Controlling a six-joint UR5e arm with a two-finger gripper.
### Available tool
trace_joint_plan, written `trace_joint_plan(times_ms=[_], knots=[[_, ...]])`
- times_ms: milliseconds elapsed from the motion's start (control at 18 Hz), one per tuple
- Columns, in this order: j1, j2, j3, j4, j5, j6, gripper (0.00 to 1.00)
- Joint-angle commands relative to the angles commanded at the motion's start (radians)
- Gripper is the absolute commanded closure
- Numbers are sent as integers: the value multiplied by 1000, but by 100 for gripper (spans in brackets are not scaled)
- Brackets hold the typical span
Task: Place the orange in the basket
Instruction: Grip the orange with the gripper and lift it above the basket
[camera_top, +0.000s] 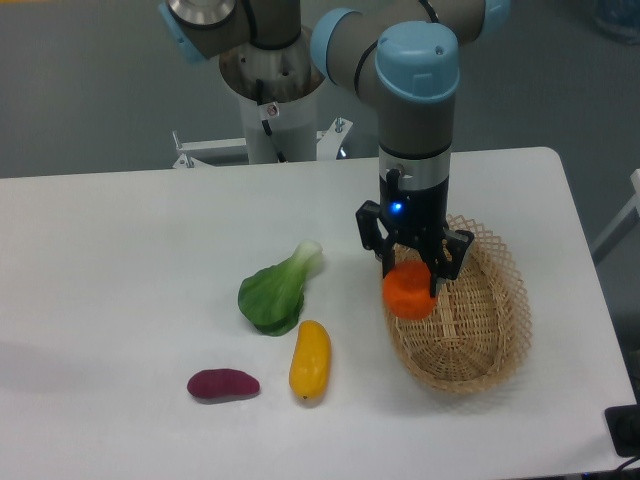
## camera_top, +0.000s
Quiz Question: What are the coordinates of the green bok choy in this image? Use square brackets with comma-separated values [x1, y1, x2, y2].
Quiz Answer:
[237, 240, 323, 336]

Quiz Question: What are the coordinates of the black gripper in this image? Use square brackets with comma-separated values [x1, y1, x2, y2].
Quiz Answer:
[355, 177, 475, 298]

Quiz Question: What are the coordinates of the white frame at right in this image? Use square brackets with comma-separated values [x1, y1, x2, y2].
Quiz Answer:
[590, 169, 639, 265]

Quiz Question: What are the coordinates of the woven wicker basket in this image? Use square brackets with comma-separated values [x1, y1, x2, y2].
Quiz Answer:
[383, 214, 532, 394]

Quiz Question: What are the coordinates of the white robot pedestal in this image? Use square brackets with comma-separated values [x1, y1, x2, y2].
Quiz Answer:
[219, 27, 325, 157]

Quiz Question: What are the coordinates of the white metal base frame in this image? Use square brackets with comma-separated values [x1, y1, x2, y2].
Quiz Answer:
[172, 117, 353, 169]

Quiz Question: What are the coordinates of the black pedestal cable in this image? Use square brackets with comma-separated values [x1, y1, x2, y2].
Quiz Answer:
[255, 78, 288, 164]

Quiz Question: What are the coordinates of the purple sweet potato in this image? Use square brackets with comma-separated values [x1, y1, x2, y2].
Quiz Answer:
[187, 368, 261, 401]

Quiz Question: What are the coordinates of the yellow mango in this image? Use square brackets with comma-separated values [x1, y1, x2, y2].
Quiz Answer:
[289, 320, 332, 400]

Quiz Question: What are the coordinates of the black device at table edge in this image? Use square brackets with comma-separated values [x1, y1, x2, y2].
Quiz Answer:
[604, 405, 639, 457]

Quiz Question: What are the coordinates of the orange fruit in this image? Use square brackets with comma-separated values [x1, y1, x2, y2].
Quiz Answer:
[382, 260, 436, 321]

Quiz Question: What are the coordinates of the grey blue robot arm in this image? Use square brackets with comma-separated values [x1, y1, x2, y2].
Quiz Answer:
[159, 0, 510, 294]

